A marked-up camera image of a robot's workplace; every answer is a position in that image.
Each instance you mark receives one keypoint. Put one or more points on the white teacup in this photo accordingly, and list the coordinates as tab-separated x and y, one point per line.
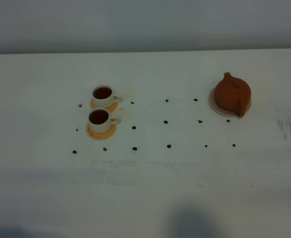
100	120
103	96

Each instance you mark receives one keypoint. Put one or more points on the front white teacup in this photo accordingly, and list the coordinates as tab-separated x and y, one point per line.
100	120

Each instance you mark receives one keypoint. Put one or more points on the cream teapot coaster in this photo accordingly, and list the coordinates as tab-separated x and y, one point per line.
213	105

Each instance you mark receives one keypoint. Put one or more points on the brown clay teapot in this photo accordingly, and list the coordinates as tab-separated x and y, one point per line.
230	82

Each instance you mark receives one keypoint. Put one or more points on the rear white teacup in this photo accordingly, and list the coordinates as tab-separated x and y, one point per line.
103	96

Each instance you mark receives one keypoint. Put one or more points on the rear orange coaster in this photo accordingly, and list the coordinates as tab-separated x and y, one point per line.
113	107

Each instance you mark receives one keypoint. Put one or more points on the front orange coaster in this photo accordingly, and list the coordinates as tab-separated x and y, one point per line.
101	136

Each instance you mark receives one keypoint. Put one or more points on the orange coaster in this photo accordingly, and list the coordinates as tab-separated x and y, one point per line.
113	107
101	136

